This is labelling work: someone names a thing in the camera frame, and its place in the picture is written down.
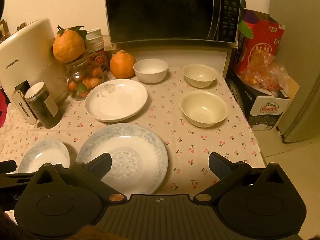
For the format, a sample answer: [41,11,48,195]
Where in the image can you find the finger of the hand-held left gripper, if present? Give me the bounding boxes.
[0,160,17,173]
[0,171,38,209]

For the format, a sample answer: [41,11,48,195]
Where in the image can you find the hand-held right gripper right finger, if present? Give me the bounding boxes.
[194,152,288,203]

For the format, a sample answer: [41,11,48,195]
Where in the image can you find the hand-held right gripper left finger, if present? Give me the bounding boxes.
[32,152,127,203]

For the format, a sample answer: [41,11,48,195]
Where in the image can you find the small blue patterned plate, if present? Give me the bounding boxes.
[17,140,71,173]

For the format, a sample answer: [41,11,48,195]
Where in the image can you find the large blue patterned plate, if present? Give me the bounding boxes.
[76,123,168,195]

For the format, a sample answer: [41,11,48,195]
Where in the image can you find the cream bowl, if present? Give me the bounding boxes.
[180,90,228,128]
[182,64,219,88]

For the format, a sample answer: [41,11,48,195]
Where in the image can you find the white plate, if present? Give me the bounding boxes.
[84,79,148,123]

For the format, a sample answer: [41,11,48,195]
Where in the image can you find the white bowl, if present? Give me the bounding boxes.
[133,58,168,84]

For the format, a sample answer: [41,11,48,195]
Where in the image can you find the cherry print tablecloth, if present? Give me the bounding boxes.
[0,66,267,217]

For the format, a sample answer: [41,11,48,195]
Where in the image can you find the red object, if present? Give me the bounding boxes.
[0,89,9,128]

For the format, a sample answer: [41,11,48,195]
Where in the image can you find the white-lidded jar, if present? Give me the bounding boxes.
[24,81,62,129]

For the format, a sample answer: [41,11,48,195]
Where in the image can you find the black and white cardboard box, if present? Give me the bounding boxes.
[226,67,300,132]

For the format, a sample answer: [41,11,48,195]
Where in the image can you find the glass jar of small oranges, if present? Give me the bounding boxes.
[65,51,105,101]

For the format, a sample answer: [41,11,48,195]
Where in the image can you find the plastic bag of oranges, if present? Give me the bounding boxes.
[241,52,291,93]

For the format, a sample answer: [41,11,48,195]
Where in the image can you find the red label jar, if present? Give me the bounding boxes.
[89,48,110,72]

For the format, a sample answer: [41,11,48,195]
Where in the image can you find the white microwave stand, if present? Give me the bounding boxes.
[104,35,235,80]

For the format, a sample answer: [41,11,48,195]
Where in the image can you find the cream air fryer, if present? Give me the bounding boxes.
[0,18,70,126]

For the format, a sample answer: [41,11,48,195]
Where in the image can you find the large orange with leaves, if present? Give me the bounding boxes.
[52,25,87,63]

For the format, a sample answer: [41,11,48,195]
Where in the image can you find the black microwave oven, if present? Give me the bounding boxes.
[103,0,242,48]

